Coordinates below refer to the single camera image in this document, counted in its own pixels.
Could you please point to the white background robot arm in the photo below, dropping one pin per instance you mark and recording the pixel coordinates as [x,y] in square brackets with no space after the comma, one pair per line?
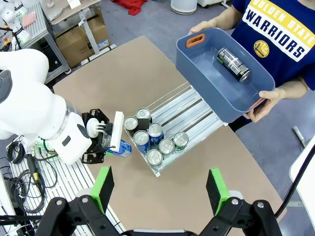
[9,14]

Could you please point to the white cylindrical air purifier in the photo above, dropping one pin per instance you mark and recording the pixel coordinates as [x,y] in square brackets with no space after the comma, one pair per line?
[183,6]

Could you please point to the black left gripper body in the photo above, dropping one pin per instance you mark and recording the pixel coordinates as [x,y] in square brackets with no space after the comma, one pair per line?
[99,142]

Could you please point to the person's left forearm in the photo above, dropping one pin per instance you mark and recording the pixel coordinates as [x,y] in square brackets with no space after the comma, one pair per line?
[292,88]

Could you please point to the person's right hand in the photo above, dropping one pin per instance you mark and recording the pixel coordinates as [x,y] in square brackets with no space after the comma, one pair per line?
[204,25]

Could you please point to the grey aluminium frame cart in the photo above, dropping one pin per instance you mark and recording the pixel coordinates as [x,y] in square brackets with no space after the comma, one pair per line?
[39,34]

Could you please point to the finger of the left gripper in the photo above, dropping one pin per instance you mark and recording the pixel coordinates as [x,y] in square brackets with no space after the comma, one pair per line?
[97,115]
[93,157]

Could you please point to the wooden top standing desk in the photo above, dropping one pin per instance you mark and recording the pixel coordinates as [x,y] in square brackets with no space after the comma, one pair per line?
[85,27]

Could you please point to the person's right forearm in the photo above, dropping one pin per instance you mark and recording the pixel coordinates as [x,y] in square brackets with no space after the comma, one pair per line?
[226,18]

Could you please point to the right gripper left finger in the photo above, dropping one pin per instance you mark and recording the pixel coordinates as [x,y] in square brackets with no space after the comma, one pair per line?
[81,216]

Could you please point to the blue Pocari Sweat can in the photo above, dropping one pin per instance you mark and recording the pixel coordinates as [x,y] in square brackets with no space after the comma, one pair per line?
[155,129]
[141,137]
[121,148]

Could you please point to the large cardboard box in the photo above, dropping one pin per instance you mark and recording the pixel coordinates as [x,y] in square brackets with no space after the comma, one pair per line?
[81,39]

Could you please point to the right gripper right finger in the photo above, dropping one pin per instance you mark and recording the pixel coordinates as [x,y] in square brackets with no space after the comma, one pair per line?
[241,218]

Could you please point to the person's left hand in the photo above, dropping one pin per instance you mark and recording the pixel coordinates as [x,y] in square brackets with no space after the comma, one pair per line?
[268,100]

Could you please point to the aluminium slotted robot base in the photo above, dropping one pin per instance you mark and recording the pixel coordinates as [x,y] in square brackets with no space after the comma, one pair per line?
[61,177]

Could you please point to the pink paper sheet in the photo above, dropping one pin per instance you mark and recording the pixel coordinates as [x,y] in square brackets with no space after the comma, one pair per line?
[29,20]

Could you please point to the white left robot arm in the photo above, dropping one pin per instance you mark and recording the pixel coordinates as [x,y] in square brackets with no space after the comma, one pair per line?
[29,103]

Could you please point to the person in blue shirt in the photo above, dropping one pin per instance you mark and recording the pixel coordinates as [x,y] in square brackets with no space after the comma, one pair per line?
[270,24]

